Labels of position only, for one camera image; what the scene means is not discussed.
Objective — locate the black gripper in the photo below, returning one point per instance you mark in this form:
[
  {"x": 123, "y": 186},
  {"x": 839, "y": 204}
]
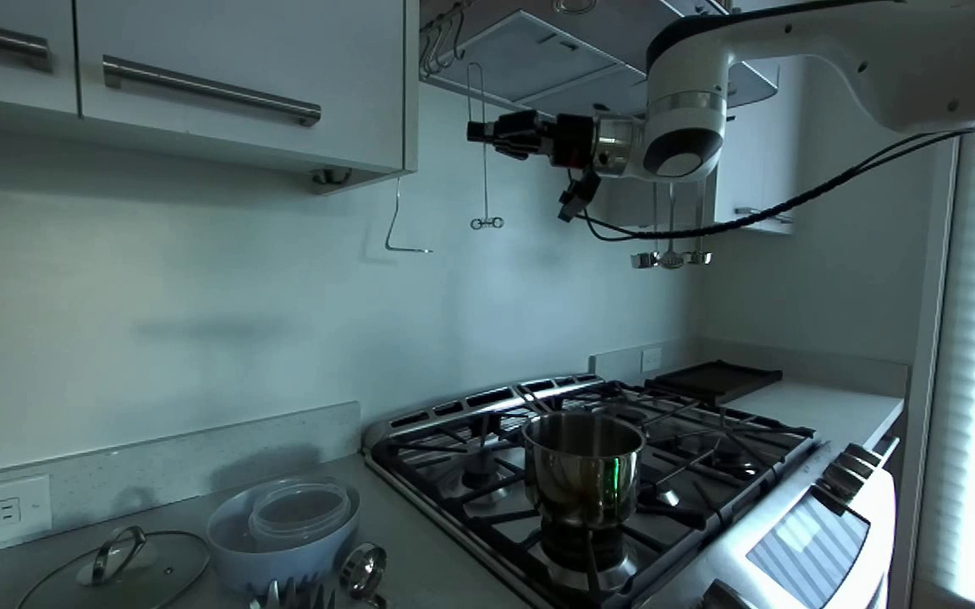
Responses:
[{"x": 577, "y": 140}]

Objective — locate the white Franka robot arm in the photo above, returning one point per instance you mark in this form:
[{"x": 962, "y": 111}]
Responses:
[{"x": 849, "y": 63}]

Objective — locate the stainless steel pot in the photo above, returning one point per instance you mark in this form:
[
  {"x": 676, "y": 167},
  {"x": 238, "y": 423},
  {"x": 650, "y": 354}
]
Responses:
[{"x": 585, "y": 467}]

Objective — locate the glass pot lid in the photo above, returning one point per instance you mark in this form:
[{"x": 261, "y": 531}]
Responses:
[{"x": 84, "y": 581}]

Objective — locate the stainless range hood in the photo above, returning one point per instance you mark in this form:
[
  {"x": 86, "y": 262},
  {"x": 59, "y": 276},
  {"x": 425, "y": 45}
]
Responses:
[{"x": 532, "y": 54}]

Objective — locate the metal hex key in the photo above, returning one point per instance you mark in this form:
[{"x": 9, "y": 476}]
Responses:
[{"x": 394, "y": 230}]

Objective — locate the hanging metal utensil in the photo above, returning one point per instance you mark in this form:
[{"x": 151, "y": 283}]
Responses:
[
  {"x": 672, "y": 255},
  {"x": 641, "y": 259},
  {"x": 700, "y": 259}
]

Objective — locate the white cabinet beside hood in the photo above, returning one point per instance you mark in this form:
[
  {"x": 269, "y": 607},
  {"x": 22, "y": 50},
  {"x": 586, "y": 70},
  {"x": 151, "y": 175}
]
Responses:
[{"x": 760, "y": 171}]

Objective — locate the wide white cabinet door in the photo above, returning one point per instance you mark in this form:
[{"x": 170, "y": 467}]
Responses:
[{"x": 238, "y": 45}]

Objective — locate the stainless gas range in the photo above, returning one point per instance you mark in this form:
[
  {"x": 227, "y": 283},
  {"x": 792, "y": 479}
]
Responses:
[{"x": 692, "y": 509}]

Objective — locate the silver stove knob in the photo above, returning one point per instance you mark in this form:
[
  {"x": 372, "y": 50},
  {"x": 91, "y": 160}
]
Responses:
[
  {"x": 865, "y": 456},
  {"x": 835, "y": 494},
  {"x": 852, "y": 476},
  {"x": 727, "y": 595}
]

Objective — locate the light blue bowl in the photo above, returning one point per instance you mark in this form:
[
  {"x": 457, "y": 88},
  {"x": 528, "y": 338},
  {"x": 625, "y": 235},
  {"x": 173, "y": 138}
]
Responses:
[{"x": 261, "y": 559}]

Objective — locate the oven control panel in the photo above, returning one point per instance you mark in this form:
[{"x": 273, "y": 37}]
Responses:
[{"x": 809, "y": 548}]

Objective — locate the narrow white cabinet door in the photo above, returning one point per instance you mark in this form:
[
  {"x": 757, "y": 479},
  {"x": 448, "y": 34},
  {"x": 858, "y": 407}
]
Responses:
[{"x": 3, "y": 70}]

